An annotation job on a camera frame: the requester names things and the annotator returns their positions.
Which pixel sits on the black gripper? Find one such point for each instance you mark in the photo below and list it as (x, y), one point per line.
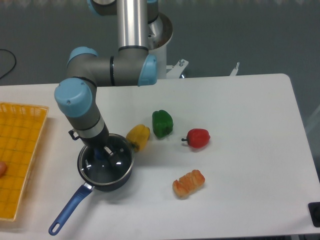
(96, 138)

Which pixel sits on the glass lid with blue knob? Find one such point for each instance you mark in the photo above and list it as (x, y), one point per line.
(95, 170)

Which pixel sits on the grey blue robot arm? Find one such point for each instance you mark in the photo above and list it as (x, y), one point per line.
(86, 71)

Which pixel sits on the yellow bell pepper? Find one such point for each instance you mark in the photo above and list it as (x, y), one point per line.
(138, 137)

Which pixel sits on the dark blue saucepan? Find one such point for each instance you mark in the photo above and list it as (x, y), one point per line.
(80, 194)

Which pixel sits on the green bell pepper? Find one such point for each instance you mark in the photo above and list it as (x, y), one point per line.
(162, 123)

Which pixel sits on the orange croissant bread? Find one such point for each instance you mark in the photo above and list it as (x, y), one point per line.
(188, 183)

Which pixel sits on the red bell pepper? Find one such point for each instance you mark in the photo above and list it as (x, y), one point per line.
(197, 138)

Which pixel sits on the yellow plastic basket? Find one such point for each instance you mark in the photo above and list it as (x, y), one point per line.
(21, 126)

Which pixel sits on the peach object in basket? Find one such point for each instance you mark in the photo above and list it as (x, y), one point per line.
(3, 168)

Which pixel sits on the black device at table edge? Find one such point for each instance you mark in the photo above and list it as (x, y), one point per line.
(314, 210)

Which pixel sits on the white metal base frame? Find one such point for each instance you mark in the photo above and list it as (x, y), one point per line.
(176, 71)

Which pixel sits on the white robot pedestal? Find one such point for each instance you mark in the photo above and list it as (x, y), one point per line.
(160, 33)

